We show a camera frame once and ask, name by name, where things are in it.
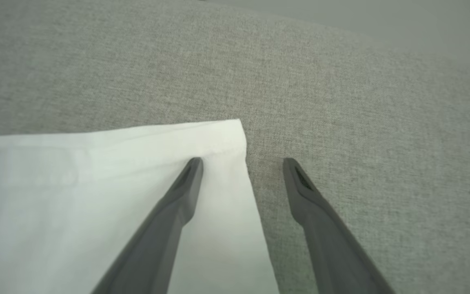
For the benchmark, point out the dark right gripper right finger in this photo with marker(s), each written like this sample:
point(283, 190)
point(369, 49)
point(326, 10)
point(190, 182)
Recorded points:
point(333, 245)

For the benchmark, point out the grey fabric sofa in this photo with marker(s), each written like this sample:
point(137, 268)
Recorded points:
point(341, 114)

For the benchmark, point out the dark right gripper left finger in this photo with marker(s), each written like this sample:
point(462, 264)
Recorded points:
point(161, 237)

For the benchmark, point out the red shorts white side panel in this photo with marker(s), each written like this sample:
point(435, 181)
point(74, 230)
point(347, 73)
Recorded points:
point(76, 212)

